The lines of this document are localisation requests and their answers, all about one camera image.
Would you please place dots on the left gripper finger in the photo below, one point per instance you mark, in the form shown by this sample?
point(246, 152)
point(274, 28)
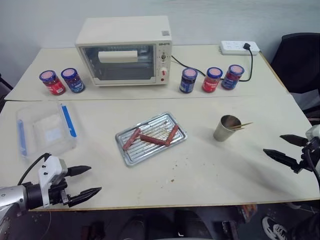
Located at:
point(85, 195)
point(78, 170)

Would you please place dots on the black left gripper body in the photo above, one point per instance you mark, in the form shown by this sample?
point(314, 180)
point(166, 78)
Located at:
point(59, 191)

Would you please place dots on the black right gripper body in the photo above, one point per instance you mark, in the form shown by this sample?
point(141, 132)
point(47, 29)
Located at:
point(313, 152)

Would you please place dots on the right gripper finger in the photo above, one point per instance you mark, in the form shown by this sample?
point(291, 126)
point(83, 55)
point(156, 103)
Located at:
point(282, 156)
point(295, 140)

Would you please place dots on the wooden chopstick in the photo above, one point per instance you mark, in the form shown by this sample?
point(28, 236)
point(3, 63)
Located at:
point(246, 124)
point(240, 128)

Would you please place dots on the blue container latch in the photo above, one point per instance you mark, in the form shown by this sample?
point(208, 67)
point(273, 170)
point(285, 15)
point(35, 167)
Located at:
point(22, 138)
point(68, 120)

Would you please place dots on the clear plastic container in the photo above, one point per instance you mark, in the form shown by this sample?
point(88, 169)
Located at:
point(47, 127)

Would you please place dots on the red sausage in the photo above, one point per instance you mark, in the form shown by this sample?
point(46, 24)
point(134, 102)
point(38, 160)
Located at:
point(131, 138)
point(172, 135)
point(152, 139)

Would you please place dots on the steel cup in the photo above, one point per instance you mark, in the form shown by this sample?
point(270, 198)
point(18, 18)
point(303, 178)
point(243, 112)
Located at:
point(222, 132)

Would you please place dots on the orange box under table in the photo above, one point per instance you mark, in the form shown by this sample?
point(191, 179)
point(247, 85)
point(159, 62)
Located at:
point(248, 213)

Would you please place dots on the ribbed metal baking tray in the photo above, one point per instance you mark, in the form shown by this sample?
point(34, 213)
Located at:
point(147, 155)

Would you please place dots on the black and white sneaker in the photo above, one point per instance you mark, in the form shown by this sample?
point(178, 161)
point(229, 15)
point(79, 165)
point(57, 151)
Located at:
point(275, 228)

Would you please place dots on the black office chair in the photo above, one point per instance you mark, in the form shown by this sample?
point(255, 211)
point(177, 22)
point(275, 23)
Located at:
point(297, 62)

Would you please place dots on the blue label sauce jar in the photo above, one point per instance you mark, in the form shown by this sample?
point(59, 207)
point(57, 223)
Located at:
point(187, 83)
point(74, 83)

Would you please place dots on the blue and red label jar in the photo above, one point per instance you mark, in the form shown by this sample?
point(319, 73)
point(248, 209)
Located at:
point(231, 80)

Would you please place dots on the red label sauce jar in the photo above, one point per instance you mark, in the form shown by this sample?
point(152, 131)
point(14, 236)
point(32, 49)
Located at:
point(211, 83)
point(54, 85)

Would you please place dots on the black power plug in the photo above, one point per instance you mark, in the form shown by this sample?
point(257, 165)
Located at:
point(246, 46)

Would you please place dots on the dark chair at edge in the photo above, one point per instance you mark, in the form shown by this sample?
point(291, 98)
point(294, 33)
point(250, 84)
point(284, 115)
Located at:
point(3, 86)

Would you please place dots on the white power strip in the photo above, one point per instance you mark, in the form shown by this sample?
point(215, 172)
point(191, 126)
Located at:
point(231, 47)

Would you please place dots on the cream toaster oven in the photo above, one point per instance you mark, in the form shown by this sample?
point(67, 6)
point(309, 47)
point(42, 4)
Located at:
point(125, 27)

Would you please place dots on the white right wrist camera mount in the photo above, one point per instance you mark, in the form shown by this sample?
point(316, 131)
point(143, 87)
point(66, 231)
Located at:
point(314, 132)

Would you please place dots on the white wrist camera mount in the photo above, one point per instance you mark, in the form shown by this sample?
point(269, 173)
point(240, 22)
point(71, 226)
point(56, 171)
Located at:
point(48, 168)
point(314, 132)

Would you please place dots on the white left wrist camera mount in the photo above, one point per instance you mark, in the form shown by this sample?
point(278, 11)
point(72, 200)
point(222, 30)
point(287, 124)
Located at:
point(48, 168)

